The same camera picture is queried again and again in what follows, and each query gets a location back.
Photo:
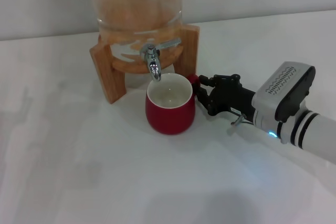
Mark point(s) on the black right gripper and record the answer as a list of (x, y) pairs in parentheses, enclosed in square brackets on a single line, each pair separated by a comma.
[(233, 99)]

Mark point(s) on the wooden dispenser stand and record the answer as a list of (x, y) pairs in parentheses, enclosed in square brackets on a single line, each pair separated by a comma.
[(187, 48)]

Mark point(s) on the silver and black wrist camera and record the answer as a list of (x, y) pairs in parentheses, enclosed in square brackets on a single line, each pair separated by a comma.
[(286, 90)]

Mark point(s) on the clear glass drink dispenser jar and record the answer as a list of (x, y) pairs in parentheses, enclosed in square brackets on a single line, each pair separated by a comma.
[(136, 1)]

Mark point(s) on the red cup with white inside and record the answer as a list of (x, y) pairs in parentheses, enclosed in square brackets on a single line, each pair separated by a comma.
[(169, 116)]

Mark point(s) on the chrome faucet with lever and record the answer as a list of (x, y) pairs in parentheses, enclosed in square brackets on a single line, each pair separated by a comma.
[(154, 65)]

